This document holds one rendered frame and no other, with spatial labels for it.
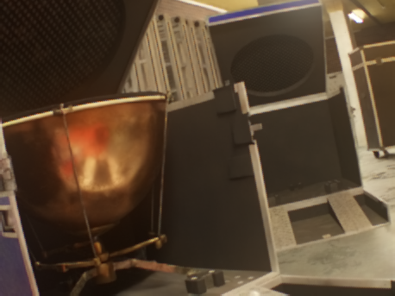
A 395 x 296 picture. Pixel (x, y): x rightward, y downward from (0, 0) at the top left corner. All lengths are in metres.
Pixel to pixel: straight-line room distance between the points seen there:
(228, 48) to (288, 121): 0.99
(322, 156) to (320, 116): 0.37
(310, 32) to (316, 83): 0.65
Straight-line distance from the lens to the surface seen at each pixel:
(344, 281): 2.06
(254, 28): 4.47
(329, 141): 5.19
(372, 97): 7.96
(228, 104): 2.25
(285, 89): 5.13
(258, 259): 2.32
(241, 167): 2.26
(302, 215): 4.20
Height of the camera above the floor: 0.75
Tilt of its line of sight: 2 degrees up
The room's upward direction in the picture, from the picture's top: 11 degrees counter-clockwise
